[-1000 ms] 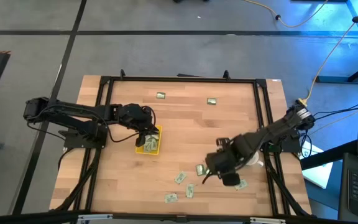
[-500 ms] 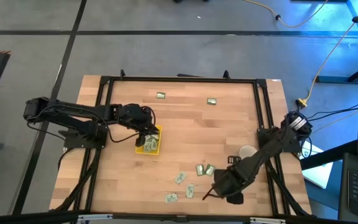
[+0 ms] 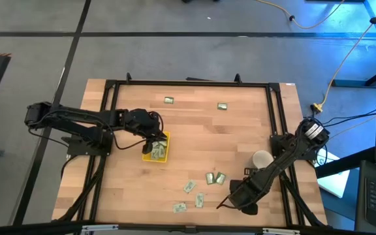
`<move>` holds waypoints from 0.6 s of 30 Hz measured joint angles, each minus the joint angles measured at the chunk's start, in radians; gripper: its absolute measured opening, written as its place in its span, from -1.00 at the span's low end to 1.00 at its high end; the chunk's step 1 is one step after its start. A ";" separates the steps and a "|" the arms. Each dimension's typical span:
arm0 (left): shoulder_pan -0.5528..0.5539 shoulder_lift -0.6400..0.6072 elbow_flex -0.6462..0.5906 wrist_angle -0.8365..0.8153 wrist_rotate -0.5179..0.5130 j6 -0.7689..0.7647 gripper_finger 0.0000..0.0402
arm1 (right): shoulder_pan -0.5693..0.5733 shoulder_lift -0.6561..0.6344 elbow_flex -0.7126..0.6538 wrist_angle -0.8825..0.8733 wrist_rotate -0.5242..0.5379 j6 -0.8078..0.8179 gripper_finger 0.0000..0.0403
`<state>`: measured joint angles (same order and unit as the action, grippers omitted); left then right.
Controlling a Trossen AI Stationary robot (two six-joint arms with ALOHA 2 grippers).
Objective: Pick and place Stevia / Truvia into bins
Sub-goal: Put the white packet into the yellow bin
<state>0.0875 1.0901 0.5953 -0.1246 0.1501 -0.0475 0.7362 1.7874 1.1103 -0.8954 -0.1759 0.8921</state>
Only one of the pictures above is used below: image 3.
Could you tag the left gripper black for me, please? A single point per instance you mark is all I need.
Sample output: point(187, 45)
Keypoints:
point(140, 122)

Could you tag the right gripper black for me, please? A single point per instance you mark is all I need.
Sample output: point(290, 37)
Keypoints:
point(248, 194)

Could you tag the green Truvia sweetener packet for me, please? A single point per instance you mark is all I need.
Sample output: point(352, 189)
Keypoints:
point(199, 200)
point(169, 100)
point(162, 143)
point(210, 178)
point(163, 151)
point(155, 153)
point(222, 106)
point(179, 208)
point(189, 186)

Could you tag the yellow slotted plastic basket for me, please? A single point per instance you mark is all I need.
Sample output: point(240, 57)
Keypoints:
point(169, 147)

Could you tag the green packets pair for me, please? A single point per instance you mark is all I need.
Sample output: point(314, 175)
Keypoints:
point(220, 178)

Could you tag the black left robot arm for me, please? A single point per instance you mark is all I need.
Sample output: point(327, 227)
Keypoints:
point(77, 117)

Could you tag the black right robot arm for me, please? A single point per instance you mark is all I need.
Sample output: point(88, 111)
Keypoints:
point(286, 156)

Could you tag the white paper cup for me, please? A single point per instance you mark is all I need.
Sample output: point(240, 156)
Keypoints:
point(262, 159)

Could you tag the white board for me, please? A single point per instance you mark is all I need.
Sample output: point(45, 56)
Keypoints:
point(335, 182)

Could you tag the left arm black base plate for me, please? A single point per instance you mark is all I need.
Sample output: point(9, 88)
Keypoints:
point(90, 148)

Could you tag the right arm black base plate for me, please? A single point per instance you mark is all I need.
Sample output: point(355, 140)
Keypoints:
point(276, 142)

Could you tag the black aluminium table frame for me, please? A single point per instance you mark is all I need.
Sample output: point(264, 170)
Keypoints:
point(191, 83)

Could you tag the black camera rig crossbar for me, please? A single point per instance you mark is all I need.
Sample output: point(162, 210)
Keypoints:
point(44, 228)

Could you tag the black neighbouring table frame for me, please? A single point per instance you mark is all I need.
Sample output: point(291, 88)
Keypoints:
point(348, 83)

